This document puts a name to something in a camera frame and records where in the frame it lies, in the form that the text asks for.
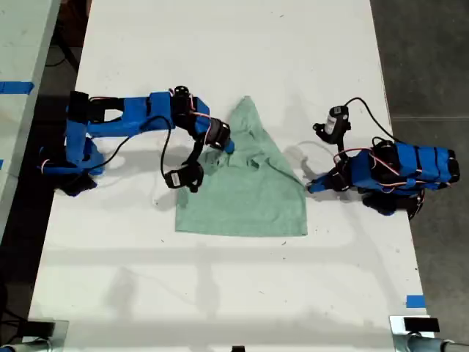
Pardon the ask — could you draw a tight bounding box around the pale green T-shirt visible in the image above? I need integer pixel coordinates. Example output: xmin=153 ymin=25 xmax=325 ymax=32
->
xmin=174 ymin=95 xmax=309 ymax=238

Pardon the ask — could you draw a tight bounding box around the black camera cable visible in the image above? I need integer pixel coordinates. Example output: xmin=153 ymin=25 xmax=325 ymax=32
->
xmin=345 ymin=96 xmax=405 ymax=144
xmin=84 ymin=116 xmax=177 ymax=181

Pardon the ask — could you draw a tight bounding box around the long blue tape strip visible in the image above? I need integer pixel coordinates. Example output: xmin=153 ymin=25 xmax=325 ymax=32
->
xmin=0 ymin=81 xmax=35 ymax=95

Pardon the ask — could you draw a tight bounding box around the grey metal tube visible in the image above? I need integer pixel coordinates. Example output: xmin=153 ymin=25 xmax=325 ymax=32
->
xmin=394 ymin=332 xmax=456 ymax=352

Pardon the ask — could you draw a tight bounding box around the black floor cable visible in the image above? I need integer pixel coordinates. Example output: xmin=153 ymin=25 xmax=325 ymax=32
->
xmin=45 ymin=34 xmax=80 ymax=71

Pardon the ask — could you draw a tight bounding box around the shiny metal clamp plate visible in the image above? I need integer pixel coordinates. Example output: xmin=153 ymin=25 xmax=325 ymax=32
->
xmin=21 ymin=319 xmax=70 ymax=352
xmin=388 ymin=315 xmax=441 ymax=336

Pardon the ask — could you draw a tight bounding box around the black and silver camera box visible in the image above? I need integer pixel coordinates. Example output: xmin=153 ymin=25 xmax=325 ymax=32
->
xmin=325 ymin=106 xmax=350 ymax=136
xmin=163 ymin=165 xmax=193 ymax=191

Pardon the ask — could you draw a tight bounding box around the short black camera stalk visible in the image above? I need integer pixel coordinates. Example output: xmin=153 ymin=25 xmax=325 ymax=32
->
xmin=312 ymin=122 xmax=352 ymax=153
xmin=184 ymin=140 xmax=205 ymax=194

